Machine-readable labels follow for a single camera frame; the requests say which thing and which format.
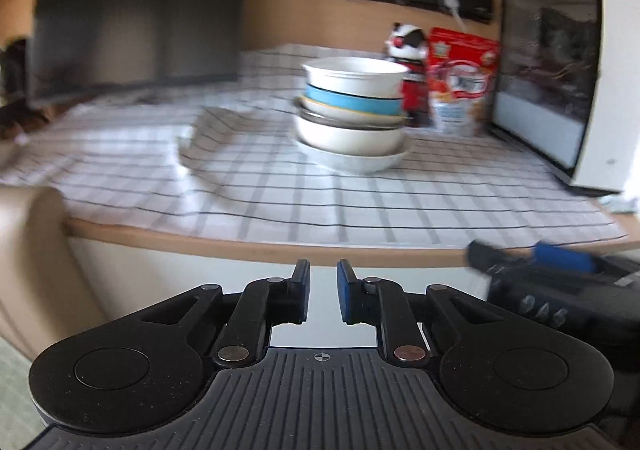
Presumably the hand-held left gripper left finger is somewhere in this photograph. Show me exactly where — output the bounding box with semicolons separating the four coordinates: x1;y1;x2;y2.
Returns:
140;259;311;367

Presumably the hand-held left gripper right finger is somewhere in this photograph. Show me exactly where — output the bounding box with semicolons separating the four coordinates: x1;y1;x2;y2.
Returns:
337;259;506;367

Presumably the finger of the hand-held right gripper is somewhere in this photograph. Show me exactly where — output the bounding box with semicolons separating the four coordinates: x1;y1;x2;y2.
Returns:
531;241;626;287
466;240;538;281

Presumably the floral white bowl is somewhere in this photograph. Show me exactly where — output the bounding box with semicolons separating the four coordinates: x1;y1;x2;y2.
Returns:
297;140;410;175

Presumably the large white bowl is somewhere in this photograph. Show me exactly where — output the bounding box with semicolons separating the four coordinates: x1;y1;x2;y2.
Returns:
294;115;405;157

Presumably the stainless steel bowl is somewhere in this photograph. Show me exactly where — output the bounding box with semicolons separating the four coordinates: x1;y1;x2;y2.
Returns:
295;102;408;131

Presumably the yellow rimmed white bowl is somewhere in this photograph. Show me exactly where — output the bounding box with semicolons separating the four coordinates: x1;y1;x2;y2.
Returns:
298;96;408;127

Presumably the blue bowl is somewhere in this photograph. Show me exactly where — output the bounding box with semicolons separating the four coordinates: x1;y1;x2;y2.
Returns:
305;84;405;117

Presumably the small white bowl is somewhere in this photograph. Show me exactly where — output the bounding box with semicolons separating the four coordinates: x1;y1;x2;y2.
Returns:
301;56;410;98

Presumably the wet wipes packet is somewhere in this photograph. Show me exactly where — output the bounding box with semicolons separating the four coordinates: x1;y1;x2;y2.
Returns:
600;194;640;215

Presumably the black checked white tablecloth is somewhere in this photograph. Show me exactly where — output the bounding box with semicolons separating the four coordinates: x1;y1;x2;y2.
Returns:
0;44;626;247

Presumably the white computer case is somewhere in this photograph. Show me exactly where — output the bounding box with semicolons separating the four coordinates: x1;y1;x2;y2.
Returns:
487;0;640;195

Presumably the red cereal bag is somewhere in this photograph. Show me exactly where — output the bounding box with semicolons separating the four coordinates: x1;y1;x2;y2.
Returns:
427;27;501;137

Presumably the red panda robot figurine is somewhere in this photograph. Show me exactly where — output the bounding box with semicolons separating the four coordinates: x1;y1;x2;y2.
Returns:
387;22;433;128

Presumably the beige chair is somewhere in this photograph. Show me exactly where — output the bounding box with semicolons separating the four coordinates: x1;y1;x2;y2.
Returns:
0;185;108;361

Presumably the black monitor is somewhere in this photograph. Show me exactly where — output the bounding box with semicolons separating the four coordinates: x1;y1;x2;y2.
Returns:
25;0;251;105

